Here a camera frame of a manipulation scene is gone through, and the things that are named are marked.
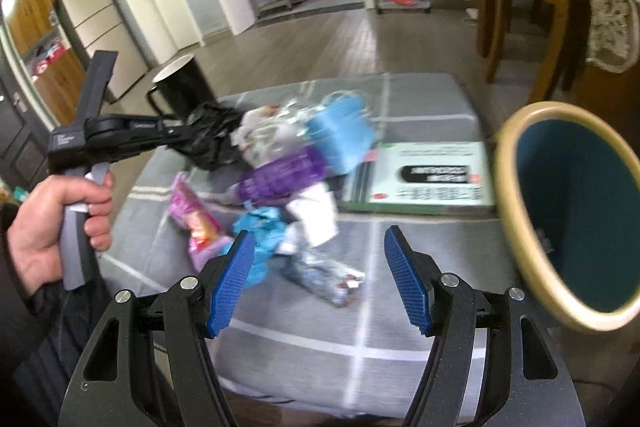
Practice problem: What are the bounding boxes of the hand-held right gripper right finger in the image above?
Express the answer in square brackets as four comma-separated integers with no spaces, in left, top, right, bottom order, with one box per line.
[384,225,586,427]

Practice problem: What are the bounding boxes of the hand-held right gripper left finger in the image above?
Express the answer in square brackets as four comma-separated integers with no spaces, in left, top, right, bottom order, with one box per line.
[52,229,256,427]

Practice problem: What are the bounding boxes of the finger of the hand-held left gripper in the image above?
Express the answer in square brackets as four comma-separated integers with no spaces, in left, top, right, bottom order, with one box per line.
[159,119,202,148]

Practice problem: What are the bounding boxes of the black plastic bag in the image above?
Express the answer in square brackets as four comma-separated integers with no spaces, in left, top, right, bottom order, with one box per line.
[167,103,246,172]

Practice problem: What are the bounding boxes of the blue face mask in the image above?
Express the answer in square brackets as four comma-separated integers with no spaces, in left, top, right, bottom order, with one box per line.
[232,206,293,290]
[306,91,377,175]

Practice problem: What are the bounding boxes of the pink snack wrapper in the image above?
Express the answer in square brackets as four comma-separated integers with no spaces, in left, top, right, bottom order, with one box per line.
[167,172,236,270]

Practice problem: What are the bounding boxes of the white tissue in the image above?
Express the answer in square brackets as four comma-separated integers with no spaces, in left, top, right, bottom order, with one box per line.
[287,184,339,254]

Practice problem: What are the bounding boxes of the purple plastic bottle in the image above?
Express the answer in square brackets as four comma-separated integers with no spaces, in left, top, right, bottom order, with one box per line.
[235,144,333,210]

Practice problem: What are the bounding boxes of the teal bin with beige rim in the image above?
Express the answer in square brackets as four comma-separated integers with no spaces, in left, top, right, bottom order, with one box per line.
[492,102,640,333]

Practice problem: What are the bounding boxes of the person's left forearm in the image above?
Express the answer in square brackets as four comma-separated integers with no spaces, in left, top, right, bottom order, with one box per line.
[0,202,166,427]

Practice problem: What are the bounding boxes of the person's left hand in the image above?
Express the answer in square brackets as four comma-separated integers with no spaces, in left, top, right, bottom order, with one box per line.
[5,171,116,294]

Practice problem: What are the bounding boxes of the black mug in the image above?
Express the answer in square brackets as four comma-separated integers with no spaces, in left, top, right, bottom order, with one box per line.
[146,54,217,122]

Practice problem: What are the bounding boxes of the dark door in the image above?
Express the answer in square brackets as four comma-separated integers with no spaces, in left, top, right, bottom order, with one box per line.
[0,67,51,192]

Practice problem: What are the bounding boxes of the grey checked cushion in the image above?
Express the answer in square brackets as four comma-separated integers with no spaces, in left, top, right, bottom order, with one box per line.
[97,72,506,408]

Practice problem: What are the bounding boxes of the silver foil wrapper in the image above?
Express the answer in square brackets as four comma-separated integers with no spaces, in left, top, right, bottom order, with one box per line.
[280,252,367,308]

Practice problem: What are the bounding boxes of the clear plastic wrapper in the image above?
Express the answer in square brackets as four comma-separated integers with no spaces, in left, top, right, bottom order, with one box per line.
[234,103,313,168]

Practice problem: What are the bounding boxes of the pink toy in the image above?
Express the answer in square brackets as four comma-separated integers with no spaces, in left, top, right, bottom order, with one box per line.
[30,41,67,78]

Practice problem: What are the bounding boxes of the white and green box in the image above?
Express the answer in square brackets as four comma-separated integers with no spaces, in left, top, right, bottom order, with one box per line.
[342,141,498,215]

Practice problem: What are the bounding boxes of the beige refrigerator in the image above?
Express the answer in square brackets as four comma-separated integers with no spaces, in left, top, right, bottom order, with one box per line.
[54,0,151,102]

